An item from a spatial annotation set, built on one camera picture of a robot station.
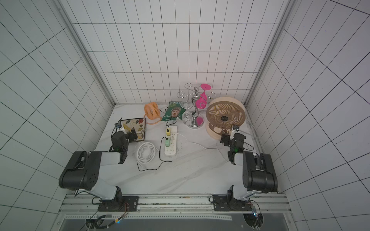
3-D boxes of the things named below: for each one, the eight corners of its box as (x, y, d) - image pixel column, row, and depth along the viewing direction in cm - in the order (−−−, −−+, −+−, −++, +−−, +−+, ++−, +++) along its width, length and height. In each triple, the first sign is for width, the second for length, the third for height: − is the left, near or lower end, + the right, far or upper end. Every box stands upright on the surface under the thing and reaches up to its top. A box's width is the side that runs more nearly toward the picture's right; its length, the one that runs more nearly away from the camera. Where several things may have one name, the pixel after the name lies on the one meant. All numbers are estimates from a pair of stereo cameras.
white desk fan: (132, 163, 87) (126, 155, 79) (142, 147, 95) (137, 138, 86) (148, 169, 85) (144, 162, 76) (157, 152, 92) (154, 144, 83)
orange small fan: (147, 126, 106) (144, 116, 97) (146, 114, 114) (142, 103, 105) (162, 123, 108) (160, 113, 99) (159, 111, 116) (157, 101, 107)
